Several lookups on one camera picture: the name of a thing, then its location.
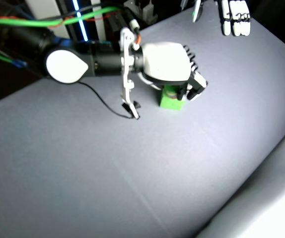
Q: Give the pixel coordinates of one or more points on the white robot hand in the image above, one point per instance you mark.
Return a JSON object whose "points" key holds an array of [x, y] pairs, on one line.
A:
{"points": [[164, 62], [236, 15]]}

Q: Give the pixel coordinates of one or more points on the green cube block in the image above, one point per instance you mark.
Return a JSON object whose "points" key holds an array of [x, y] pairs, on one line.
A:
{"points": [[172, 104]]}

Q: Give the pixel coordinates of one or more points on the grey table cloth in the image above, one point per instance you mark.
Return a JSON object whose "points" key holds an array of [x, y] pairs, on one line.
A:
{"points": [[83, 173]]}

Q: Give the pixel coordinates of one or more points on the blue light strip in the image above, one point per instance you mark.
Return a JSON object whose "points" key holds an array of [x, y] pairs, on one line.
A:
{"points": [[82, 24]]}

